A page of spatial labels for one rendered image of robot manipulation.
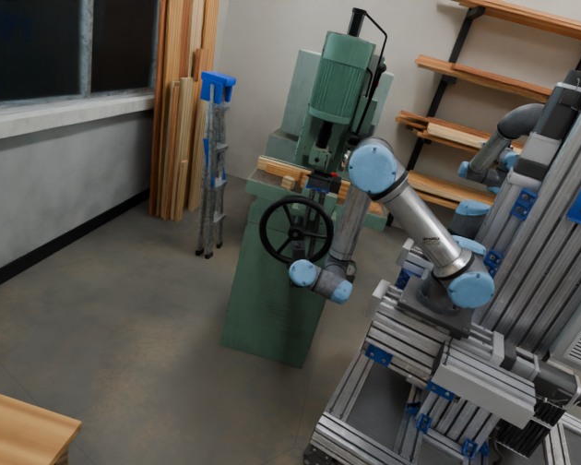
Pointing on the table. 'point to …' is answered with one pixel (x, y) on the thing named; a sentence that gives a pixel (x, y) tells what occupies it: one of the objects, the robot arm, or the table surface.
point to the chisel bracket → (317, 156)
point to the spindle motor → (339, 78)
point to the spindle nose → (324, 134)
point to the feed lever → (366, 108)
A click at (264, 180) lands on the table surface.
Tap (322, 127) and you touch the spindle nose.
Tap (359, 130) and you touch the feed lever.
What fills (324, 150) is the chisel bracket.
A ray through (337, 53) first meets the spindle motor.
